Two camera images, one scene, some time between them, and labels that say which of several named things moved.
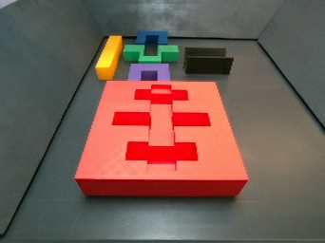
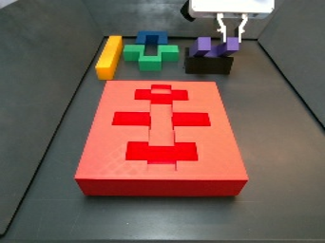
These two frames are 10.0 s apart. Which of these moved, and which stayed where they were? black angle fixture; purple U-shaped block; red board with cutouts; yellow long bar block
Moved: purple U-shaped block
Stayed: red board with cutouts; black angle fixture; yellow long bar block
